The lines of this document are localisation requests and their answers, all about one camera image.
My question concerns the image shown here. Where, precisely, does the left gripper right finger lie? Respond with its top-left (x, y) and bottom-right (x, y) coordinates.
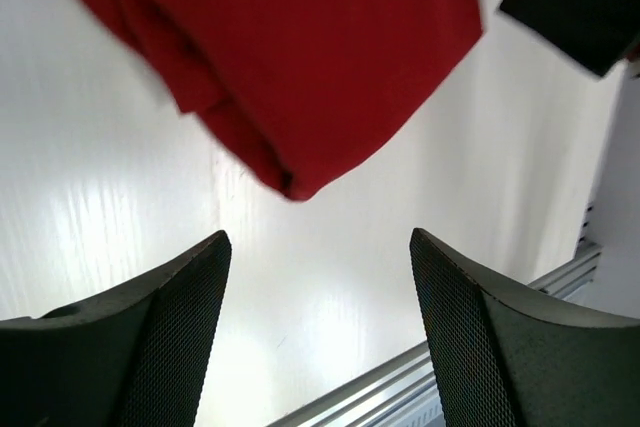
top-left (410, 228), bottom-right (639, 427)

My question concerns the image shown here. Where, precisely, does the aluminium mounting rail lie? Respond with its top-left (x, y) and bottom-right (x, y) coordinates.
top-left (272, 238), bottom-right (602, 426)

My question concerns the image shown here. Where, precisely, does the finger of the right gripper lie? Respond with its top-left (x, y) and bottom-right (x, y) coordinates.
top-left (499, 0), bottom-right (639, 77)

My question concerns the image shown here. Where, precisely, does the red t shirt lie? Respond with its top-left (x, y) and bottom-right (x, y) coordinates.
top-left (82, 0), bottom-right (482, 201)

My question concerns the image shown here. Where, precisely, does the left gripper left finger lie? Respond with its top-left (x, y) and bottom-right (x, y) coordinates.
top-left (1, 231), bottom-right (231, 426)

